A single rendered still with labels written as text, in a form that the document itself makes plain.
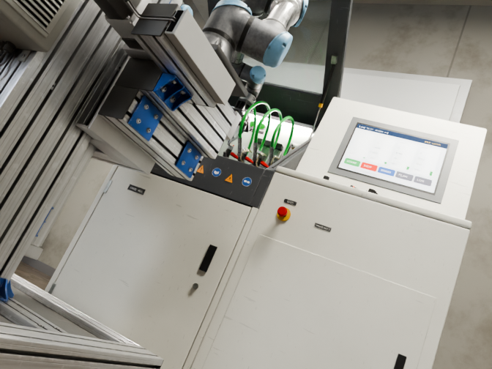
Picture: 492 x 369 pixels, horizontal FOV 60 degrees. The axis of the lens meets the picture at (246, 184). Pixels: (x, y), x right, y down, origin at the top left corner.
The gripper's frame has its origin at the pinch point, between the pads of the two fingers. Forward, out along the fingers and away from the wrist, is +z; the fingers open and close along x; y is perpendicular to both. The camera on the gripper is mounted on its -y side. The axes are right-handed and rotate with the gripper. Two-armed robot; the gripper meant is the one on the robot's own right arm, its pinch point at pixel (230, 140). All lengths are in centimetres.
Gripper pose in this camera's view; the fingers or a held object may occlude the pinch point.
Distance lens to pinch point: 202.5
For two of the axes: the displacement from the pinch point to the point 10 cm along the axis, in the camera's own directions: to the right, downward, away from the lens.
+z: -3.9, 8.8, -2.7
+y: -2.5, -3.9, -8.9
